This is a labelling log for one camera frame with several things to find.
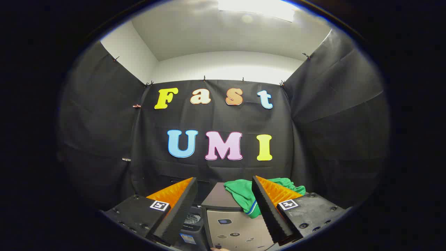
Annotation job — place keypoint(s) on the grey mini washing machine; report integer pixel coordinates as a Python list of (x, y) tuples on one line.
[(195, 223)]

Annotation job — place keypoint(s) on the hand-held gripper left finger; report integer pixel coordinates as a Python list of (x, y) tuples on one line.
[(179, 212)]

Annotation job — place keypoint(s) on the green jersey shirt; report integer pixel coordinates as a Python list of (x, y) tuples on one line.
[(240, 191)]

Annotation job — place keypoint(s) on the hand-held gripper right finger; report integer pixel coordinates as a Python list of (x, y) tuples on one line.
[(268, 212)]

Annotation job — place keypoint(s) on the black backdrop cloth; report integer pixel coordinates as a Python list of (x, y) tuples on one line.
[(216, 118)]

